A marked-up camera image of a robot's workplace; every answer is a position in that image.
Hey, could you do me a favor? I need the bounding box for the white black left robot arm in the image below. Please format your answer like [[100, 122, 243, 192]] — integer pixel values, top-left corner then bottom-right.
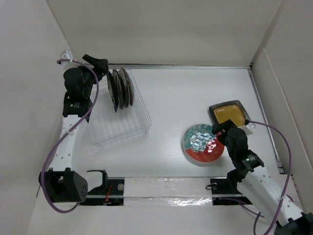
[[39, 54, 109, 204]]

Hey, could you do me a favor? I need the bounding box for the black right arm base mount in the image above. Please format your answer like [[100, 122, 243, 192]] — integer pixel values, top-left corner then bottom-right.
[[206, 178, 252, 206]]

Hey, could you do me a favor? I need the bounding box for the square yellow plate dark rim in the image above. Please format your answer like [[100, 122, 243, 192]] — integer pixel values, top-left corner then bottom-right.
[[208, 100, 250, 127]]

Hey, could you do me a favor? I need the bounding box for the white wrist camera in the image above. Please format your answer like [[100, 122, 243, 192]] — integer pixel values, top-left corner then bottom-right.
[[239, 119, 256, 135], [57, 49, 74, 65]]

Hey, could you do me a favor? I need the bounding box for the cream round plate tree design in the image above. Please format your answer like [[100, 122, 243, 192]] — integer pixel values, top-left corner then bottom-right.
[[118, 68, 130, 108]]

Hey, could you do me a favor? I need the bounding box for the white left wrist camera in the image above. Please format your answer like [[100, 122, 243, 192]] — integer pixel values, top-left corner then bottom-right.
[[57, 49, 74, 65]]

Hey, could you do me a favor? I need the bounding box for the black square floral plate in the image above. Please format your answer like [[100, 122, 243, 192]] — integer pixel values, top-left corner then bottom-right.
[[107, 71, 118, 112]]

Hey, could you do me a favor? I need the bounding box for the round plate black checkered rim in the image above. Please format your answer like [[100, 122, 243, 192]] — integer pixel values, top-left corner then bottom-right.
[[112, 69, 126, 109]]

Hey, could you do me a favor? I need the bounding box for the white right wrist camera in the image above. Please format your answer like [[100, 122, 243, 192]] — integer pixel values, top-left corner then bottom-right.
[[239, 119, 256, 135]]

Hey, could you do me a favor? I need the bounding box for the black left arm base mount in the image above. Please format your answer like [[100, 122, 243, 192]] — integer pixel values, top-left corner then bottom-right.
[[79, 178, 125, 206]]

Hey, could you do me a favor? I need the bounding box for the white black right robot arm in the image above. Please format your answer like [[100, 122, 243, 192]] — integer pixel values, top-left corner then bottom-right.
[[212, 119, 313, 235]]

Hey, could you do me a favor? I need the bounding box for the clear plastic dish rack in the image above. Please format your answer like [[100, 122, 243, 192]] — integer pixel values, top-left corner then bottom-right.
[[88, 68, 151, 149]]

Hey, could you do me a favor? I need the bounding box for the red teal round plate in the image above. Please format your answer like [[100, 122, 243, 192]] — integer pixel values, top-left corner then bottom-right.
[[181, 123, 224, 166]]

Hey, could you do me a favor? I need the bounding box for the aluminium frame rail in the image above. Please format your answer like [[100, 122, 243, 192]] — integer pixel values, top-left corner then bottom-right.
[[109, 64, 250, 70]]

